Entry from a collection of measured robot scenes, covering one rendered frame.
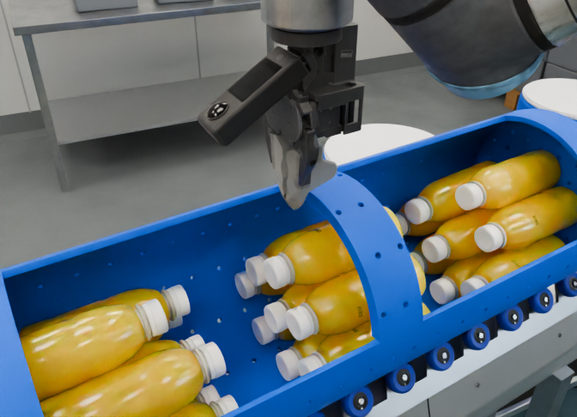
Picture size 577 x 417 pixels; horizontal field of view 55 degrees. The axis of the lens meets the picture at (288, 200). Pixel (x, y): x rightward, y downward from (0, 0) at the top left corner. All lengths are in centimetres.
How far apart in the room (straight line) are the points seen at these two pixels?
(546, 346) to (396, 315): 46
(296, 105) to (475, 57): 18
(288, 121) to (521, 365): 62
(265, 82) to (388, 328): 30
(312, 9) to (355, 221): 25
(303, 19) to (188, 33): 349
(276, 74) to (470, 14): 19
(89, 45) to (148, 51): 37
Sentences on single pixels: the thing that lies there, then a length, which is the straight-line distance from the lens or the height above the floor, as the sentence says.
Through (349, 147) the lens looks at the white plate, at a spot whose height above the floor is 104.
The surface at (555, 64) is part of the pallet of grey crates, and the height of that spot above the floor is 41.
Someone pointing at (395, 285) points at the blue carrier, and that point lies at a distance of 64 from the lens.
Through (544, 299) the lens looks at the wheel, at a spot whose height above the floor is 97.
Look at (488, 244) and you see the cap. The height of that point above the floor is 109.
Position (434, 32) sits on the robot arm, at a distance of 46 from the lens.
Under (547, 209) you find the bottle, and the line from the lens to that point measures 92.
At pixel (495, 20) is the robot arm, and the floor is 148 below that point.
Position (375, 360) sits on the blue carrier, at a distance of 67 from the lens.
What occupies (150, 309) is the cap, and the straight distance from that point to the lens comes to 63.
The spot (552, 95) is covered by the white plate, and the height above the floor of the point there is 104.
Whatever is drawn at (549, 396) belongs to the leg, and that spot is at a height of 56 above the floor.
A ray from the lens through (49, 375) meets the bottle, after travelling 61.
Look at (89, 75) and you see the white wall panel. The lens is 396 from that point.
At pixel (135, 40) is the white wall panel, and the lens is 394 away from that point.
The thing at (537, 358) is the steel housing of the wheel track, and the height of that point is 86.
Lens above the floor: 158
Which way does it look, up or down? 32 degrees down
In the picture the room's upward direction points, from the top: straight up
